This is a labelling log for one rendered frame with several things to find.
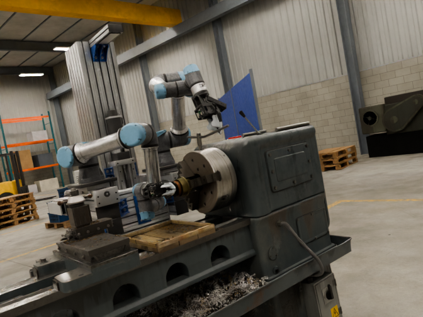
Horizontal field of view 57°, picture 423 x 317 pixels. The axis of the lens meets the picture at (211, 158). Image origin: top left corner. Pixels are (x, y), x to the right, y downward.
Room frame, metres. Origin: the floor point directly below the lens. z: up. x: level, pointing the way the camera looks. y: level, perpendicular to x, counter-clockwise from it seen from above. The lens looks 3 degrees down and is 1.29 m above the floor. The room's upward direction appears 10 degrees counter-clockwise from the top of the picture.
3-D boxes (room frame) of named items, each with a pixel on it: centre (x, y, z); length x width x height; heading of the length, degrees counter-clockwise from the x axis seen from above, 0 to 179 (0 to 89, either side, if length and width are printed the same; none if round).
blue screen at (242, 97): (8.88, -0.73, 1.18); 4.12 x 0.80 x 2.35; 7
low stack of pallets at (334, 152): (9.73, -2.99, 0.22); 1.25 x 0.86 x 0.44; 138
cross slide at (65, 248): (1.57, 0.56, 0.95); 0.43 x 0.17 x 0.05; 38
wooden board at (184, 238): (1.77, 0.27, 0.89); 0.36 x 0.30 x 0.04; 38
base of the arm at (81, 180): (2.27, 0.71, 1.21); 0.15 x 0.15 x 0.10
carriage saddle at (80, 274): (1.53, 0.59, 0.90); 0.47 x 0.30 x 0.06; 38
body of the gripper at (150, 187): (1.89, 0.30, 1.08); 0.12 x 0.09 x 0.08; 37
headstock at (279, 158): (2.20, -0.25, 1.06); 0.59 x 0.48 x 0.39; 128
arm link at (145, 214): (2.03, 0.38, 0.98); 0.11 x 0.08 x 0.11; 162
